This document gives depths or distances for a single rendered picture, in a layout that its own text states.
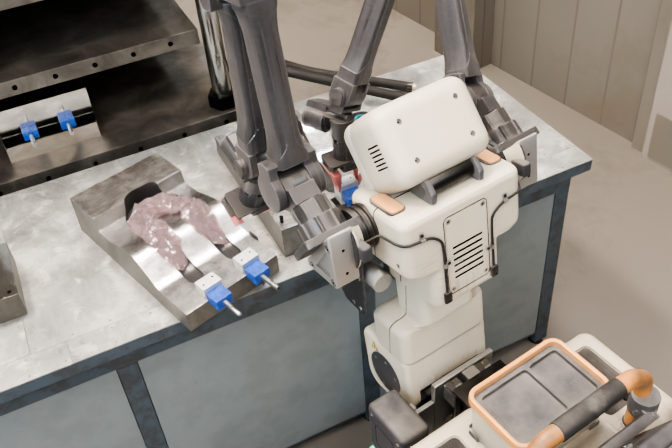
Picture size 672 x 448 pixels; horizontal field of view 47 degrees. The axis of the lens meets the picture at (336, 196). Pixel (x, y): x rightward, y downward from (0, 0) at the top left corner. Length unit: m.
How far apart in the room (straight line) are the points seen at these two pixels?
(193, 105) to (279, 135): 1.23
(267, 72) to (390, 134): 0.23
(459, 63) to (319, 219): 0.46
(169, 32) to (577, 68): 2.03
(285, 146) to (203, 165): 0.91
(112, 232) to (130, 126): 0.61
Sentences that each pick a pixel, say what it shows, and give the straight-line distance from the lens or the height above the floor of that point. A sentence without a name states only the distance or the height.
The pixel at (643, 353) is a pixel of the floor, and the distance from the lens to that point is 2.83.
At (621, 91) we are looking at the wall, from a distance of 3.66.
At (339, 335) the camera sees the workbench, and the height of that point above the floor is 0.46.
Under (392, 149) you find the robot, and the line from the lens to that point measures 1.31.
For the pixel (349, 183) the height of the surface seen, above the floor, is 0.95.
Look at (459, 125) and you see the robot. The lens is 1.38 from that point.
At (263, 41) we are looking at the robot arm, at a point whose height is 1.52.
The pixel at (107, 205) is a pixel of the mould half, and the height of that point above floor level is 0.91.
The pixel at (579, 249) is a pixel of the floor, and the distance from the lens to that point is 3.13.
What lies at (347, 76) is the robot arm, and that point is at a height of 1.23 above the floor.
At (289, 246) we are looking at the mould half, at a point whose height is 0.83.
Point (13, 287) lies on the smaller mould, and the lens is 1.95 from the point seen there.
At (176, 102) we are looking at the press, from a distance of 2.59.
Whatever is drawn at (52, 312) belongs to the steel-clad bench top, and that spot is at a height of 0.80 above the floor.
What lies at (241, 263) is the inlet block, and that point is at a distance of 1.80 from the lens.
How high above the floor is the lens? 2.11
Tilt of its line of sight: 39 degrees down
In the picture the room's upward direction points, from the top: 5 degrees counter-clockwise
